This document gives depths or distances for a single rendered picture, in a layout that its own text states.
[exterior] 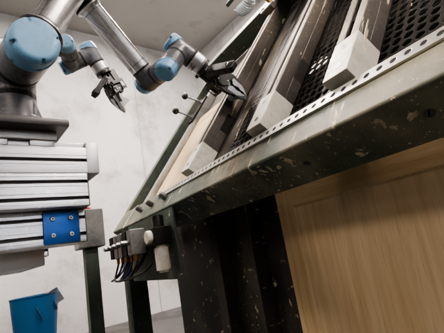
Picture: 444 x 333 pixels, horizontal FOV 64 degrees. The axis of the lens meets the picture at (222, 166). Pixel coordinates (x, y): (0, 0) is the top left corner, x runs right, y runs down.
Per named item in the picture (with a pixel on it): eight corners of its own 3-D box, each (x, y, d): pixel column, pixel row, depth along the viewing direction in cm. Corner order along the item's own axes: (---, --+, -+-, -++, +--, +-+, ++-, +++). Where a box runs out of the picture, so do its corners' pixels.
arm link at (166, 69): (159, 90, 127) (171, 73, 134) (178, 76, 120) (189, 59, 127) (143, 74, 124) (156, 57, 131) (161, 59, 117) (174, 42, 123)
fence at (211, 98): (148, 209, 168) (141, 205, 167) (222, 80, 216) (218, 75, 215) (152, 207, 164) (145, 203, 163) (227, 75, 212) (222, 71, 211)
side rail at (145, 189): (141, 224, 190) (124, 213, 187) (219, 88, 246) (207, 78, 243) (145, 222, 185) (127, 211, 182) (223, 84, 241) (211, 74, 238)
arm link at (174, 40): (158, 53, 129) (167, 41, 134) (182, 72, 132) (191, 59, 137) (167, 38, 123) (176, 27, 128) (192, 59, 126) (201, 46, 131)
